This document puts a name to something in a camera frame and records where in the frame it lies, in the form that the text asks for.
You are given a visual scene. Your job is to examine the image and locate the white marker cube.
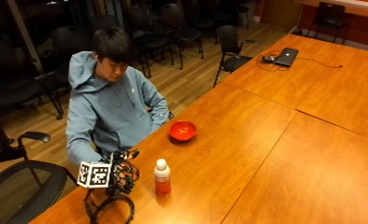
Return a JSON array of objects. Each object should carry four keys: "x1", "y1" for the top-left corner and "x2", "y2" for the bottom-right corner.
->
[{"x1": 76, "y1": 161, "x2": 114, "y2": 189}]

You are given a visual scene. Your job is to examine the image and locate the red drink bottle white cap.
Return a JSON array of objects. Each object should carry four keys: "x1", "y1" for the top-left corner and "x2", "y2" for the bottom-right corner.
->
[{"x1": 154, "y1": 158, "x2": 174, "y2": 196}]

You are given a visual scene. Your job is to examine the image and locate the red bowl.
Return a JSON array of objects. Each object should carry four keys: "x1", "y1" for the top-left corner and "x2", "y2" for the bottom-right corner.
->
[{"x1": 168, "y1": 120, "x2": 199, "y2": 143}]

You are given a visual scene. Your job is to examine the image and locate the the person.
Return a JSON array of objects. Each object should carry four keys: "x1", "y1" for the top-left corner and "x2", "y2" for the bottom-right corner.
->
[{"x1": 64, "y1": 26, "x2": 172, "y2": 166}]

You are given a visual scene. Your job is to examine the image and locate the black mesh office chair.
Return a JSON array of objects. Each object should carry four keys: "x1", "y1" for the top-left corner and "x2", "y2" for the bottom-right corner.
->
[{"x1": 0, "y1": 116, "x2": 80, "y2": 224}]

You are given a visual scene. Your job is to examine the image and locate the black armchair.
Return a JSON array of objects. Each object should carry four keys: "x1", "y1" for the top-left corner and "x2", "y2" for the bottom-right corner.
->
[{"x1": 0, "y1": 38, "x2": 64, "y2": 120}]

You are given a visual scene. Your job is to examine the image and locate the row of black chairs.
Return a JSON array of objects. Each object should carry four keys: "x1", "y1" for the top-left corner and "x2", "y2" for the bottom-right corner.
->
[{"x1": 46, "y1": 0, "x2": 251, "y2": 78}]

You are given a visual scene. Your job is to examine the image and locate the black chair with armrests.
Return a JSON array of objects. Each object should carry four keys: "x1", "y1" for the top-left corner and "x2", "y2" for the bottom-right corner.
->
[{"x1": 212, "y1": 24, "x2": 262, "y2": 89}]

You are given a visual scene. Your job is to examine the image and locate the black laptop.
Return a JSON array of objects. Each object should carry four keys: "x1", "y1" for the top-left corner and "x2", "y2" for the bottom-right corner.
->
[{"x1": 274, "y1": 47, "x2": 300, "y2": 67}]

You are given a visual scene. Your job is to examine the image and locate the black headset with cable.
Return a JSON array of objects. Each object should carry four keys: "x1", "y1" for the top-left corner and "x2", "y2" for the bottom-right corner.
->
[{"x1": 255, "y1": 50, "x2": 291, "y2": 73}]

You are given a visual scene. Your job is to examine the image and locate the thin black laptop cable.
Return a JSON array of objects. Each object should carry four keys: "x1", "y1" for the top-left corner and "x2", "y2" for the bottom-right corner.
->
[{"x1": 295, "y1": 57, "x2": 344, "y2": 69}]

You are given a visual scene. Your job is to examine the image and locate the black chair by wall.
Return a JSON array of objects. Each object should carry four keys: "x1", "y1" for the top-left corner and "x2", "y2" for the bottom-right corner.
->
[{"x1": 306, "y1": 1, "x2": 351, "y2": 45}]

